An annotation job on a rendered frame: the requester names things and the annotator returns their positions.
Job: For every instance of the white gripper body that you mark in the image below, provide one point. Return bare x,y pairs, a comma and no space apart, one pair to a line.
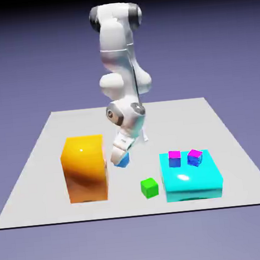
117,154

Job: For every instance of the small blue cube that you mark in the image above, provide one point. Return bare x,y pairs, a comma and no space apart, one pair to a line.
124,161

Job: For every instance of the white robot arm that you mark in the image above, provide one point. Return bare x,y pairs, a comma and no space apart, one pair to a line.
116,62

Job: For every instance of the small green cube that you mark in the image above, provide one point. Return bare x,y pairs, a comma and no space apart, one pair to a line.
149,187

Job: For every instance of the small magenta cube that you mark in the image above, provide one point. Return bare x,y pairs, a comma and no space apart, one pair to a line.
174,159
194,157

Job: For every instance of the large orange box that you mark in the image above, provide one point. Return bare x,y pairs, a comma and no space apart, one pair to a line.
84,168

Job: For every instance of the large cyan box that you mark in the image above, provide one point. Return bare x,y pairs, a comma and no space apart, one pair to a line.
192,177

